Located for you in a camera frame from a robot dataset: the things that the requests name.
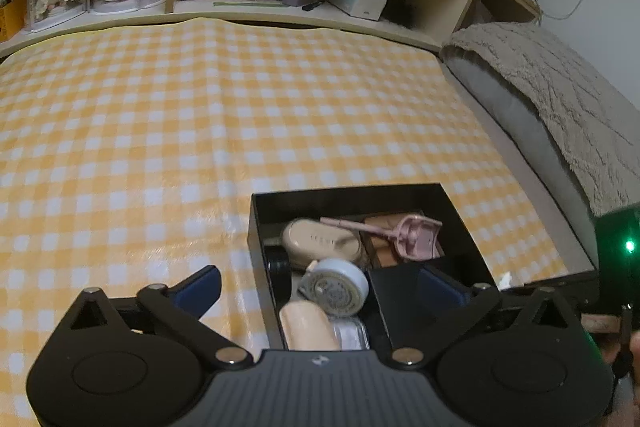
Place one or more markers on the yellow orange box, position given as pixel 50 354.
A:
pixel 12 19

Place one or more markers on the round white patterned tin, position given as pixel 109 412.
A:
pixel 337 286

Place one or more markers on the black round small case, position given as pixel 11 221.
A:
pixel 280 274

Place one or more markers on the black pen on shelf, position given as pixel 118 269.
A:
pixel 313 5

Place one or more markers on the grey fluffy blanket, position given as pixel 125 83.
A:
pixel 593 125

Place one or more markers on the large black storage box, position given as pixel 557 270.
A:
pixel 270 212

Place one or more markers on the pink small tool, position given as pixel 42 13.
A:
pixel 414 236

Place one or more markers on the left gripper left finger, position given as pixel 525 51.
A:
pixel 175 313

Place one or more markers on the small black rectangular box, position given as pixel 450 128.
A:
pixel 411 297

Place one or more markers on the clear plastic wrapper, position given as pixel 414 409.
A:
pixel 507 280

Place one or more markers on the clear plastic small case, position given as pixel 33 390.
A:
pixel 350 333

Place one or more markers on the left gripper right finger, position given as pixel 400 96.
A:
pixel 450 328

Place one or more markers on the oval wooden piece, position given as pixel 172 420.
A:
pixel 306 327

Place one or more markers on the grey cushion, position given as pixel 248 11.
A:
pixel 525 144

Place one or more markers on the yellow checkered table cloth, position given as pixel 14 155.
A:
pixel 129 156

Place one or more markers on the beige earbuds case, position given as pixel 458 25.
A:
pixel 307 240

